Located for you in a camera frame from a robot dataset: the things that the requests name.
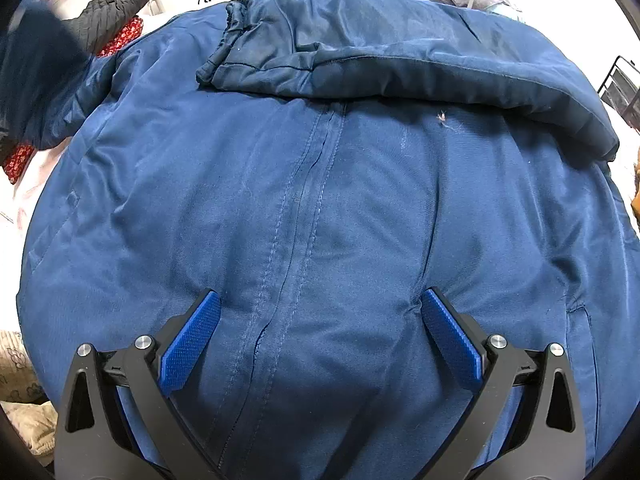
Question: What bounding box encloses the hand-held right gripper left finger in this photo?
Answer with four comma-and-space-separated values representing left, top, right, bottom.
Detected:
54, 290, 222, 480

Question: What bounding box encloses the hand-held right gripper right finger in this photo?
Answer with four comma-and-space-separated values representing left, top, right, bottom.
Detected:
421, 287, 587, 480

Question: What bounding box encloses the navy blue coat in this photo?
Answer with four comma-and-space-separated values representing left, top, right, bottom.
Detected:
0, 0, 640, 480

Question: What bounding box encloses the beige floral cloth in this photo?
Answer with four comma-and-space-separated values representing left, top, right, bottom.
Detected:
0, 329, 57, 467

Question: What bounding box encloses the pink polka dot bed sheet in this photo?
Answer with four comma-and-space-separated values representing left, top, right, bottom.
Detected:
10, 130, 81, 221

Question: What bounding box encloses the black metal rack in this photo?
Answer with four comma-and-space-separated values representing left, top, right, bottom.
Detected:
596, 55, 640, 133

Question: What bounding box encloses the red floral cloth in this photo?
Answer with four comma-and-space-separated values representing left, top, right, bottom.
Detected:
2, 16, 145, 185

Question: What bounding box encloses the black quilted jacket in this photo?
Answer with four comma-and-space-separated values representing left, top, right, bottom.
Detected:
70, 0, 155, 55

